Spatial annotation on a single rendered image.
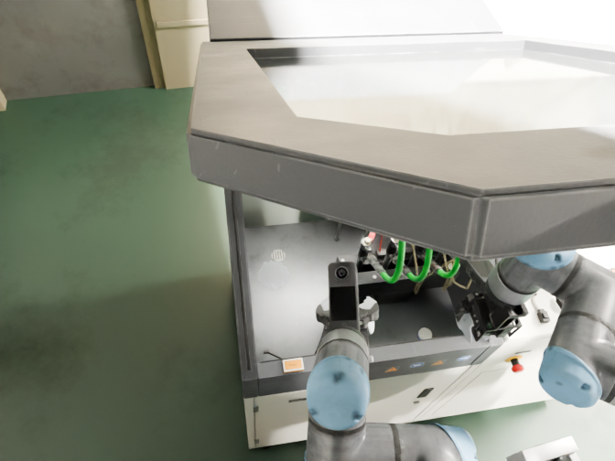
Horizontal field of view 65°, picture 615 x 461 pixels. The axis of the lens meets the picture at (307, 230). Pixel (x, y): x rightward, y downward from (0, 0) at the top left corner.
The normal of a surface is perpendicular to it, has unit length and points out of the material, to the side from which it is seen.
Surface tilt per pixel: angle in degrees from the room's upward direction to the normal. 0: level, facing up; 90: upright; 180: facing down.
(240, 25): 0
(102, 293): 0
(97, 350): 0
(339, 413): 45
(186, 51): 90
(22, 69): 90
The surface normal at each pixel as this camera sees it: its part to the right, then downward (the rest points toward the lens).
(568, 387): -0.55, 0.68
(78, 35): 0.26, 0.81
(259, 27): 0.08, -0.57
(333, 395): -0.13, 0.15
